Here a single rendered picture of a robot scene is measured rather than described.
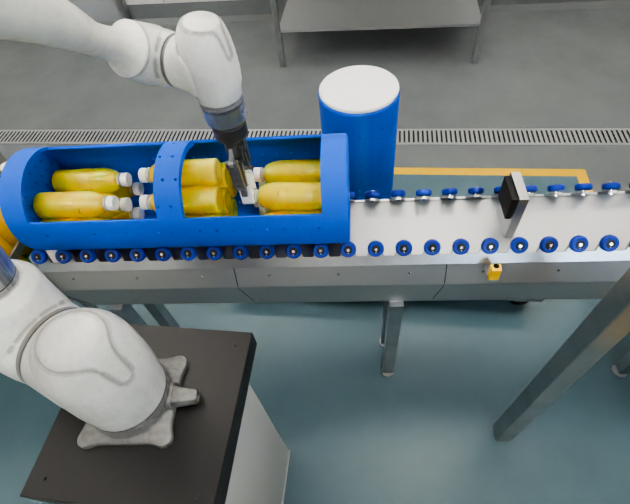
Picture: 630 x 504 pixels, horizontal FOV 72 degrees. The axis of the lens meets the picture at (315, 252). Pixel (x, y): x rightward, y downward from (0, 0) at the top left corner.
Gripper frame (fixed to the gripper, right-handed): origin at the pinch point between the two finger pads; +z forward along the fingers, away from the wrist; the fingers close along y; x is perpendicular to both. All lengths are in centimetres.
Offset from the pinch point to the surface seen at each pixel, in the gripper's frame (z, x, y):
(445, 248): 23, -51, -3
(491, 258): 23, -63, -7
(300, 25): 87, 11, 260
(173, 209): -0.9, 17.0, -7.5
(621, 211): 23, -102, 8
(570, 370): 41, -83, -31
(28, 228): 3, 56, -9
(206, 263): 23.1, 16.0, -6.7
